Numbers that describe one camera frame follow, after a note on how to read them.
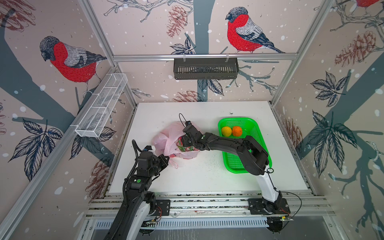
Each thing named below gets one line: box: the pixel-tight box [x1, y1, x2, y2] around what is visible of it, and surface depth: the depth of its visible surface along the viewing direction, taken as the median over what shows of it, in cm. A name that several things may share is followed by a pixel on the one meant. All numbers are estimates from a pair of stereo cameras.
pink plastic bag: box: [151, 121, 200, 169], surface depth 85 cm
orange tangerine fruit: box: [232, 126, 242, 137], surface depth 100 cm
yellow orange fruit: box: [222, 126, 232, 137], surface depth 99 cm
